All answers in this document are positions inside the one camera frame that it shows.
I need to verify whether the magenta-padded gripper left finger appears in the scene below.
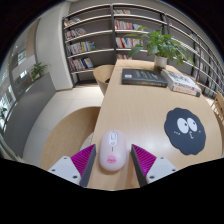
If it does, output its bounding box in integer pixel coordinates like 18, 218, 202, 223
47, 143, 98, 188

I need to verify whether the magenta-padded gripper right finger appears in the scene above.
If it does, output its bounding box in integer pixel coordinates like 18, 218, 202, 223
130, 143, 179, 188

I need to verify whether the pale pink computer mouse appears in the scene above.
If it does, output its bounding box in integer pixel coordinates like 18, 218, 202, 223
98, 129, 128, 173

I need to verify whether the black cartoon-face mouse pad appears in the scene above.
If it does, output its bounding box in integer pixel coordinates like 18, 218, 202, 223
163, 107, 207, 156

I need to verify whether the round-back wooden chair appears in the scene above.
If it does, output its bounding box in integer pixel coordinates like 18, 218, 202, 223
92, 64, 116, 97
40, 106, 102, 171
210, 91, 224, 118

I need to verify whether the white book red-lettered spine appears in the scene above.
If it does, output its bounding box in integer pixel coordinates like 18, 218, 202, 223
168, 81, 201, 98

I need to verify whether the small plant by window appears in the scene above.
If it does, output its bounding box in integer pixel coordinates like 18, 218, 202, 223
0, 105, 9, 123

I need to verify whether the white illustrated-cover book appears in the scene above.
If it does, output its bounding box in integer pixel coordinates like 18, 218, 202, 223
160, 68, 202, 93

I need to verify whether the black hardcover book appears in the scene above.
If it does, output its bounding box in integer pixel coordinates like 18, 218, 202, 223
121, 68, 169, 88

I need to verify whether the leafy background potted plant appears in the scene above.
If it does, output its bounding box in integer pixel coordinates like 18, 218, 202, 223
29, 61, 49, 82

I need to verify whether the green potted plant white pot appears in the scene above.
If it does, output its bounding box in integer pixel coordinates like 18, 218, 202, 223
124, 26, 195, 73

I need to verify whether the grey bookshelf unit with books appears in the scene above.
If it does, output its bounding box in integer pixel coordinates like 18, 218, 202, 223
61, 3, 224, 101

